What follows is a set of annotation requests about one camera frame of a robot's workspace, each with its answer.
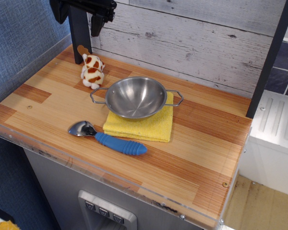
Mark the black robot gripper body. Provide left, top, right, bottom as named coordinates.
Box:
left=49, top=0, right=117, bottom=23

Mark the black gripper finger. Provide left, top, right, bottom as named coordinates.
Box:
left=91, top=14, right=104, bottom=37
left=49, top=1, right=69, bottom=24

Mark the brown spotted plush animal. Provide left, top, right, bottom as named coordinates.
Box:
left=77, top=45, right=105, bottom=90

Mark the yellow folded cloth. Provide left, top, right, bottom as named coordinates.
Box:
left=103, top=106, right=173, bottom=142

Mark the clear acrylic edge guard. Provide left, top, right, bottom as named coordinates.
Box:
left=0, top=116, right=251, bottom=230

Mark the grey dispenser button panel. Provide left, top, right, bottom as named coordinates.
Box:
left=78, top=190, right=138, bottom=230

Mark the white ribbed appliance top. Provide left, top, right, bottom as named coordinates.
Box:
left=251, top=90, right=288, bottom=149

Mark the yellow black object bottom left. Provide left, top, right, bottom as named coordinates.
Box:
left=0, top=218, right=20, bottom=230

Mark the left dark upright post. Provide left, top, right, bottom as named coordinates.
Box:
left=69, top=6, right=92, bottom=64

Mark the dark upright post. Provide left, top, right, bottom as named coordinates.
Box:
left=69, top=6, right=92, bottom=64
left=246, top=0, right=288, bottom=118

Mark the steel bowl with handles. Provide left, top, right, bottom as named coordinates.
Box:
left=90, top=76, right=184, bottom=120

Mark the blue handled metal scoop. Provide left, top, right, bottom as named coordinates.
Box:
left=68, top=121, right=147, bottom=156

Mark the right dark upright post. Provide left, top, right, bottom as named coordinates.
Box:
left=246, top=0, right=288, bottom=118

